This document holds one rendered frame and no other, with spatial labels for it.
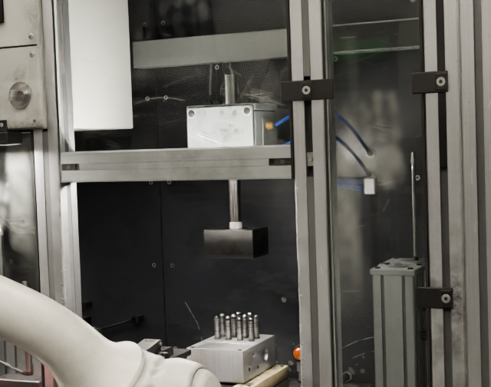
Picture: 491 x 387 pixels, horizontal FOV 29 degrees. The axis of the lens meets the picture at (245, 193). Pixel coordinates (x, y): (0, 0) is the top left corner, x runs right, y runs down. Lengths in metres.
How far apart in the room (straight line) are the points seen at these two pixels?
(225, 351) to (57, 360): 0.58
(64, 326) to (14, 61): 0.64
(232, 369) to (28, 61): 0.55
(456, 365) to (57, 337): 0.53
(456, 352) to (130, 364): 0.46
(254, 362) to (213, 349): 0.07
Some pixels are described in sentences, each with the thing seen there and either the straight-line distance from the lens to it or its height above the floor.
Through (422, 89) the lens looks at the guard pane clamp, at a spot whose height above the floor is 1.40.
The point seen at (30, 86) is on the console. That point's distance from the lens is 1.46.
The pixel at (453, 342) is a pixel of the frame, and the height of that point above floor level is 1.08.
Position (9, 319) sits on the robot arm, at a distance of 0.92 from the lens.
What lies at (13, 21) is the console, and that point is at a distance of 1.48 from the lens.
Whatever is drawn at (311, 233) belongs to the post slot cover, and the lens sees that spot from 1.26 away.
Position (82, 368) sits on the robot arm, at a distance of 0.93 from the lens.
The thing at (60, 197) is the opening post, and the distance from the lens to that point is 1.44.
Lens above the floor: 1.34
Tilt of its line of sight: 3 degrees down
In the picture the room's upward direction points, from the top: 2 degrees counter-clockwise
